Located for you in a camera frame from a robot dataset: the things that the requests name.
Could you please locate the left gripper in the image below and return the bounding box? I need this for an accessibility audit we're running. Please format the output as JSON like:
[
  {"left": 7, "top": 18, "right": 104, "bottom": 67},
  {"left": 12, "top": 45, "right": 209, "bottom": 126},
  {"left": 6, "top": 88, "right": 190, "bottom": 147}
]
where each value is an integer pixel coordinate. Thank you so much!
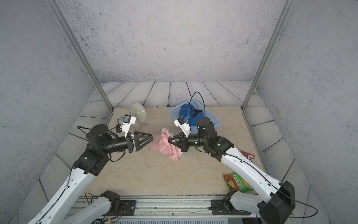
[{"left": 100, "top": 131, "right": 152, "bottom": 156}]

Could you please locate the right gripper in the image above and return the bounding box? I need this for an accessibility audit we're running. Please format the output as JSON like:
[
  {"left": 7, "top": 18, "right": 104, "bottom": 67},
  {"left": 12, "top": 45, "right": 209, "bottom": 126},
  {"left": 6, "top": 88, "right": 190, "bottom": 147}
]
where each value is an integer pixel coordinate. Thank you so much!
[{"left": 168, "top": 130, "right": 209, "bottom": 153}]

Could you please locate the pink baseball cap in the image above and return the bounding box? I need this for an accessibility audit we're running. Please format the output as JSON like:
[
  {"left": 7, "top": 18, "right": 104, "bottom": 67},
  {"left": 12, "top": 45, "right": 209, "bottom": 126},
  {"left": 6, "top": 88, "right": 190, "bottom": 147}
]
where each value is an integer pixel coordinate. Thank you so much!
[{"left": 150, "top": 128, "right": 183, "bottom": 161}]

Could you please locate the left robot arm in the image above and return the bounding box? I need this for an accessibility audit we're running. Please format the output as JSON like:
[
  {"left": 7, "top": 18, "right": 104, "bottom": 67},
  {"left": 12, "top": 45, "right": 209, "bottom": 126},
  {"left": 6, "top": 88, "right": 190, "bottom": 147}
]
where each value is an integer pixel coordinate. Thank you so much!
[{"left": 30, "top": 124, "right": 153, "bottom": 224}]

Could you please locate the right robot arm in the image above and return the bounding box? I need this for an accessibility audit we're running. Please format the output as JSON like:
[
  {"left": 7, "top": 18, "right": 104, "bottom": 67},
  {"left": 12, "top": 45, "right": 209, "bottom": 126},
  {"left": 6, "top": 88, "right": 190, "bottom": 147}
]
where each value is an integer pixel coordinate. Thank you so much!
[{"left": 168, "top": 116, "right": 299, "bottom": 224}]

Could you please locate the blue baseball cap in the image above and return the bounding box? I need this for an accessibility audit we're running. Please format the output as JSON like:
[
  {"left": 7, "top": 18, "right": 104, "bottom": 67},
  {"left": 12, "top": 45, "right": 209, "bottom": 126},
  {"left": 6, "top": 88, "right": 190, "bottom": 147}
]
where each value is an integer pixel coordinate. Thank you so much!
[{"left": 179, "top": 104, "right": 204, "bottom": 127}]

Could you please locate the light blue plastic basket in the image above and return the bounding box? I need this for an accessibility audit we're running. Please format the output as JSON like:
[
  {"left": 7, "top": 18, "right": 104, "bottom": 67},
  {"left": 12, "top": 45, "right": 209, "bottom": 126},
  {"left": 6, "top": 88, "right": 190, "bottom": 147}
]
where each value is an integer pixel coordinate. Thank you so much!
[{"left": 169, "top": 99, "right": 222, "bottom": 130}]

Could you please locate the white plate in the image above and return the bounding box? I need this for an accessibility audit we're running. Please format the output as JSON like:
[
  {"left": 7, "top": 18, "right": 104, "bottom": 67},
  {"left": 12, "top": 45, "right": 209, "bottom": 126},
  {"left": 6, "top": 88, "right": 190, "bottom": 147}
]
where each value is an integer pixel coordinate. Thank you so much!
[{"left": 129, "top": 102, "right": 147, "bottom": 124}]

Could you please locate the green snack bag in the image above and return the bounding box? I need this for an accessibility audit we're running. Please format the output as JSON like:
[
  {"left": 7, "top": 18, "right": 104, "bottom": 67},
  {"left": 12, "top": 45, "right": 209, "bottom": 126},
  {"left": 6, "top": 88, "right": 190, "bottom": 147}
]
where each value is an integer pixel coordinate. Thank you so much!
[{"left": 222, "top": 173, "right": 254, "bottom": 193}]

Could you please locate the red yellow snack bag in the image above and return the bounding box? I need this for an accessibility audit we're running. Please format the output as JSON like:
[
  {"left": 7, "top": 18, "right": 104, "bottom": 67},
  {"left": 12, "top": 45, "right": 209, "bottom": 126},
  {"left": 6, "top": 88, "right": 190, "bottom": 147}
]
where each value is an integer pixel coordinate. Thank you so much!
[{"left": 239, "top": 150, "right": 255, "bottom": 163}]

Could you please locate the wire plate rack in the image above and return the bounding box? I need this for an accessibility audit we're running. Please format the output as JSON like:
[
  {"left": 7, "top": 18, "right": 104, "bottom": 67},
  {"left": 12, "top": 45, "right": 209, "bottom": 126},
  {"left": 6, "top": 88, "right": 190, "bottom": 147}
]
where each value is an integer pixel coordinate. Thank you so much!
[{"left": 131, "top": 121, "right": 148, "bottom": 130}]

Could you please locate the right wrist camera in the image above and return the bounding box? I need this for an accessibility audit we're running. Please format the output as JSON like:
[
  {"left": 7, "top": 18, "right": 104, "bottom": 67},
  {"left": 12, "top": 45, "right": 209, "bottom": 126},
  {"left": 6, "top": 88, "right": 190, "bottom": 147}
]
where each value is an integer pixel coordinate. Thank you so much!
[{"left": 174, "top": 115, "right": 191, "bottom": 137}]

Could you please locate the right camera cable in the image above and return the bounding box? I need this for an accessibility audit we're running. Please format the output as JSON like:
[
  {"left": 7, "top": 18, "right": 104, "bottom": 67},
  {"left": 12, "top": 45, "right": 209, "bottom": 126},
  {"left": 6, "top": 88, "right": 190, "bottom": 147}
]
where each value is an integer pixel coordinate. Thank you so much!
[{"left": 188, "top": 91, "right": 207, "bottom": 124}]

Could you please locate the aluminium mounting rail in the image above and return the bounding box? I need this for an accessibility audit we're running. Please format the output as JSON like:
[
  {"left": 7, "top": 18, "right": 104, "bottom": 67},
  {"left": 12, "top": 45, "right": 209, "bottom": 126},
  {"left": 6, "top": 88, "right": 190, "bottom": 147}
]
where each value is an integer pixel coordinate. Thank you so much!
[{"left": 50, "top": 195, "right": 297, "bottom": 224}]

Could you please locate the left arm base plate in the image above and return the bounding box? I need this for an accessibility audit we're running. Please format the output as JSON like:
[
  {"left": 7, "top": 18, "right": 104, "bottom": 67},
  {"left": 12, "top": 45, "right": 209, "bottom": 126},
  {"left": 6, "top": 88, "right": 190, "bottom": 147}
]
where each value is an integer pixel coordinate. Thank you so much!
[{"left": 103, "top": 200, "right": 137, "bottom": 216}]

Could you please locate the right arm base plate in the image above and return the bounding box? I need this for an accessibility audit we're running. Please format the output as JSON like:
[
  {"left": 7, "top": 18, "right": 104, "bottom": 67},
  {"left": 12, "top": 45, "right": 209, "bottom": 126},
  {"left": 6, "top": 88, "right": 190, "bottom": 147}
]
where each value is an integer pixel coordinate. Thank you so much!
[{"left": 208, "top": 199, "right": 251, "bottom": 216}]

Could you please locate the left frame post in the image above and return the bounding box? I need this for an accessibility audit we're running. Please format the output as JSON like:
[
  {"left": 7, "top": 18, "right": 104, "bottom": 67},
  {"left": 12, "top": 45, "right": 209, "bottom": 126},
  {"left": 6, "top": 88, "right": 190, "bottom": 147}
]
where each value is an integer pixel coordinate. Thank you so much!
[{"left": 46, "top": 0, "right": 114, "bottom": 112}]

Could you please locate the frame post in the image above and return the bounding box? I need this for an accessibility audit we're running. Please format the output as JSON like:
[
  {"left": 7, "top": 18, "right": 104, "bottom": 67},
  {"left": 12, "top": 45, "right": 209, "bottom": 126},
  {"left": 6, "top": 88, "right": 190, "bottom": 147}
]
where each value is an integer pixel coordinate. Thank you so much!
[
  {"left": 241, "top": 0, "right": 294, "bottom": 111},
  {"left": 46, "top": 0, "right": 114, "bottom": 112}
]

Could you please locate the right frame post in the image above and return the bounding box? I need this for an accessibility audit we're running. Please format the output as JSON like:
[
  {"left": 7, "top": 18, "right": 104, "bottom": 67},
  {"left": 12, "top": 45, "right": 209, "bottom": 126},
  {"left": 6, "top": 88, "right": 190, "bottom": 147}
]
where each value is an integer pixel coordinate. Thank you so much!
[{"left": 241, "top": 0, "right": 294, "bottom": 111}]

